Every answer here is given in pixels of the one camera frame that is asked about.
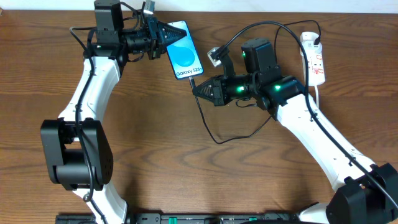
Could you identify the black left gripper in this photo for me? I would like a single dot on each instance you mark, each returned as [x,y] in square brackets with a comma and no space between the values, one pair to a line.
[155,32]

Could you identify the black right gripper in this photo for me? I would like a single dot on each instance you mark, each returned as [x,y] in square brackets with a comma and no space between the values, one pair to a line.
[219,96]

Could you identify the blue Galaxy smartphone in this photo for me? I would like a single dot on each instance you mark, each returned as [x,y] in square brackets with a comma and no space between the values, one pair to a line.
[183,55]

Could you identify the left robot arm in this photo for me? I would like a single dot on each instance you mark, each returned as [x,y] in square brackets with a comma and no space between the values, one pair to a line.
[77,152]

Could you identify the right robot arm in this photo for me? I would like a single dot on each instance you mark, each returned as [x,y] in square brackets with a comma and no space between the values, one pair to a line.
[364,192]

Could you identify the white power strip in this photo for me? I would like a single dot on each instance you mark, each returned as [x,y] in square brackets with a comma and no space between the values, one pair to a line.
[315,67]

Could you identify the white USB wall charger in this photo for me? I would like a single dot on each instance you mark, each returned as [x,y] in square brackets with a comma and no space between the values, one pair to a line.
[311,43]

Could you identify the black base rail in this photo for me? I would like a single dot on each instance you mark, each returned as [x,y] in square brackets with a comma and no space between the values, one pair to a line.
[217,218]

